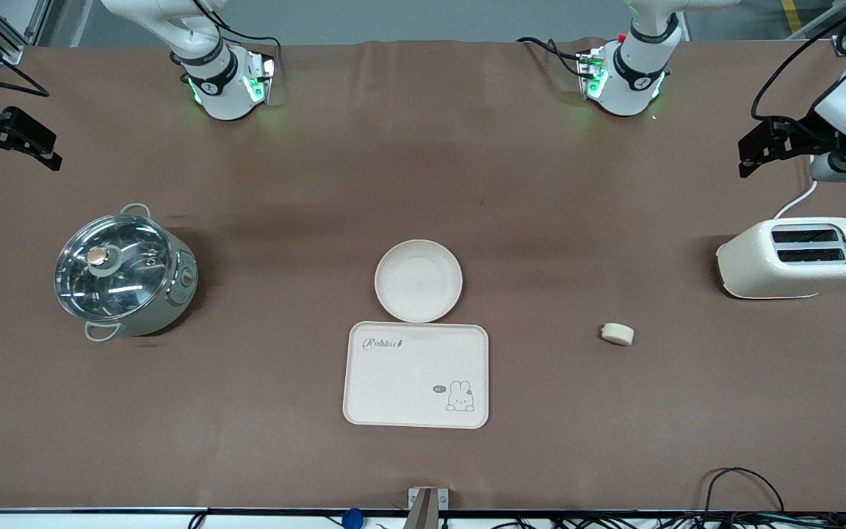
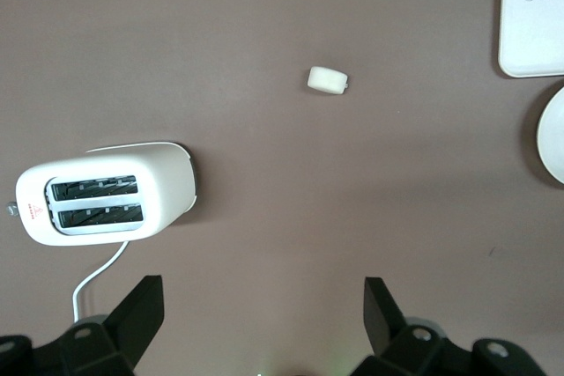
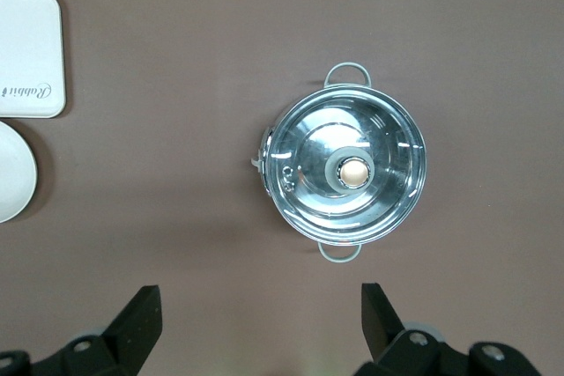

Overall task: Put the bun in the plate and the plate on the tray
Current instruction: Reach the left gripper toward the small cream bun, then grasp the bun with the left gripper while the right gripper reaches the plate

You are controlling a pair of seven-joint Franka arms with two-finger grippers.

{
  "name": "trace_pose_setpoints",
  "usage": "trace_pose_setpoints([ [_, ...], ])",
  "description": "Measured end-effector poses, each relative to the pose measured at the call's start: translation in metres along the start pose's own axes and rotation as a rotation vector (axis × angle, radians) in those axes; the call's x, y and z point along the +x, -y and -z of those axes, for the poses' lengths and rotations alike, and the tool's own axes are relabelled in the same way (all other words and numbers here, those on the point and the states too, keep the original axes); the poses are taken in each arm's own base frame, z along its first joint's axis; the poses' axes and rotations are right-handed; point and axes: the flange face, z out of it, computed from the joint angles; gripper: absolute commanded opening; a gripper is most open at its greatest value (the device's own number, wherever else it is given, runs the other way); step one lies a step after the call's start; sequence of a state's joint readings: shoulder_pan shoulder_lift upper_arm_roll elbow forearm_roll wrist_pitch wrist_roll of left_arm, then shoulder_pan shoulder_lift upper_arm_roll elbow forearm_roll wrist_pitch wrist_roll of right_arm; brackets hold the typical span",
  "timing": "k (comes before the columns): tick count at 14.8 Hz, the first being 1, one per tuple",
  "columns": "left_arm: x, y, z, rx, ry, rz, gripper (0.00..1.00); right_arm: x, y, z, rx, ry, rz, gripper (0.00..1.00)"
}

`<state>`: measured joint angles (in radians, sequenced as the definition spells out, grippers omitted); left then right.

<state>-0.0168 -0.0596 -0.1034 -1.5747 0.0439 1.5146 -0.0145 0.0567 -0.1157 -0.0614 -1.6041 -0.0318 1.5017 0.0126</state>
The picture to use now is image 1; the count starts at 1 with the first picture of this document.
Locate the blue round knob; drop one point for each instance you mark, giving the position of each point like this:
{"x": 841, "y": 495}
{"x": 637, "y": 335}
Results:
{"x": 352, "y": 519}

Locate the round cream plate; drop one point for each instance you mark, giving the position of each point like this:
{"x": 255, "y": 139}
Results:
{"x": 418, "y": 281}

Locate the cream rabbit print tray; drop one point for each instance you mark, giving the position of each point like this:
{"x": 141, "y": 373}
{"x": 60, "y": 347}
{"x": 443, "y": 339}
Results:
{"x": 408, "y": 382}

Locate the glass pot lid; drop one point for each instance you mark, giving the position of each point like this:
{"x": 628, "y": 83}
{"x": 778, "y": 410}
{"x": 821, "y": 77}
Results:
{"x": 129, "y": 288}

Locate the steel electric cooking pot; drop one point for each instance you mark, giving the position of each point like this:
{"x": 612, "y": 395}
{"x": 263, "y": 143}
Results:
{"x": 181, "y": 295}

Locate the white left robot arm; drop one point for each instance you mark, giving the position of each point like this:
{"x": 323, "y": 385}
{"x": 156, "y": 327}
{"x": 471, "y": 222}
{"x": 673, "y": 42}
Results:
{"x": 636, "y": 73}

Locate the brown table mat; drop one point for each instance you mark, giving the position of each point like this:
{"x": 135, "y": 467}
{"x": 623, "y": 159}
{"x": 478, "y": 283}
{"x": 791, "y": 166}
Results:
{"x": 423, "y": 162}

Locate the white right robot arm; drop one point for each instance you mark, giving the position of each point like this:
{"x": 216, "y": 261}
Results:
{"x": 221, "y": 81}

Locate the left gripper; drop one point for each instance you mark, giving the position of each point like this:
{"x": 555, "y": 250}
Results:
{"x": 795, "y": 136}

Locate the cream two-slot toaster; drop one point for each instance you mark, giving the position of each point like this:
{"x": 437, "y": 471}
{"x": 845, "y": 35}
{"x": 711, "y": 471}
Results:
{"x": 775, "y": 275}

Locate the metal table bracket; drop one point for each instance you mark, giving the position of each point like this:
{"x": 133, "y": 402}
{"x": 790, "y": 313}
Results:
{"x": 427, "y": 507}

